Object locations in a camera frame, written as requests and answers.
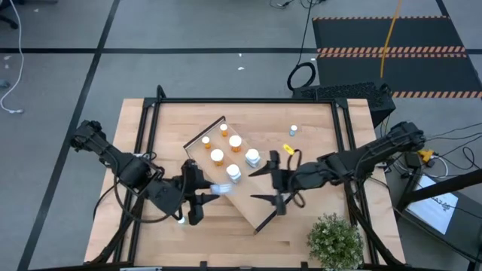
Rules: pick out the black table frame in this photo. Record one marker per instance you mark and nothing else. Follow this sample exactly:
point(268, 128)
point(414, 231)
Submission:
point(244, 100)

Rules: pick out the yellow tag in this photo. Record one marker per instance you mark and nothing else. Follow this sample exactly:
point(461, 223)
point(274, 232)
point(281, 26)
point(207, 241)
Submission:
point(288, 149)

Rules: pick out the white bottle blue label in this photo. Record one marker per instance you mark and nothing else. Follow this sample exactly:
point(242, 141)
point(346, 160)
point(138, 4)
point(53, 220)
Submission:
point(233, 170)
point(252, 155)

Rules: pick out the black perforated computer case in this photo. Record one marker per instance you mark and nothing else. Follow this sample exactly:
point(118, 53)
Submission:
point(346, 92)

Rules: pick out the black stand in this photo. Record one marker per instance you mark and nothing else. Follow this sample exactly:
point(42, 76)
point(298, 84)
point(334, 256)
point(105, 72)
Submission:
point(444, 186)

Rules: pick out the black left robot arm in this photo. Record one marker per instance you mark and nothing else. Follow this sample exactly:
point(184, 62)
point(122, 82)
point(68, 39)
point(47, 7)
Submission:
point(113, 156)

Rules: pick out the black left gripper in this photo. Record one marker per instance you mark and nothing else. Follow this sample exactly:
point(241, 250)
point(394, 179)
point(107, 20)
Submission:
point(173, 195)

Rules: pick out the translucent pill bottle white cap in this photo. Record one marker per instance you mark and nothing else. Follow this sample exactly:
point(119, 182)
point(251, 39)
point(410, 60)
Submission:
point(222, 189)

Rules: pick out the small orange pill bottle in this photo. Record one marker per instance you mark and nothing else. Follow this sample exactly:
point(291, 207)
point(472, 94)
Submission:
point(206, 140)
point(224, 128)

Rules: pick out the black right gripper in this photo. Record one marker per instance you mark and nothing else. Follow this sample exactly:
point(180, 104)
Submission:
point(293, 180)

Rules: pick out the blue vial white cap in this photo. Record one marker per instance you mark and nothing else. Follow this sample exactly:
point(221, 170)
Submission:
point(293, 128)

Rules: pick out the yellow plug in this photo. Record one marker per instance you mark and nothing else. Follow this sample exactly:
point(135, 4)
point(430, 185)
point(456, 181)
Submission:
point(425, 154)

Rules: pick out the black ramp hazard stripes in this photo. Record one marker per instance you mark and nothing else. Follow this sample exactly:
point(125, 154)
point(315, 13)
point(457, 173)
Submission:
point(376, 35)

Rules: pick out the white paper sheet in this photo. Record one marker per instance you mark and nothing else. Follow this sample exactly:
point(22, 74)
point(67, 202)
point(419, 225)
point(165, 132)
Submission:
point(433, 205)

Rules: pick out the small green potted plant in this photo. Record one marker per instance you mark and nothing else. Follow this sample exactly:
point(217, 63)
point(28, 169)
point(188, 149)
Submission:
point(335, 242)

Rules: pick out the black power adapter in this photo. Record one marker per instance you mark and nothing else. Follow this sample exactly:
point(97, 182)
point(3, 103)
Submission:
point(413, 160)

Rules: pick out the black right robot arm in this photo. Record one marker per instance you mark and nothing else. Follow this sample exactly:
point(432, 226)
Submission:
point(376, 150)

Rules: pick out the black office chair base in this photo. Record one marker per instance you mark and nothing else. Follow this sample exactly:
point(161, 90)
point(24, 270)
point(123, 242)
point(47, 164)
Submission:
point(9, 22)

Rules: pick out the wooden shelf black metal legs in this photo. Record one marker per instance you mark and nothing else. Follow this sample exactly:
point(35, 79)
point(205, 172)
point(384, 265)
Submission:
point(260, 203)

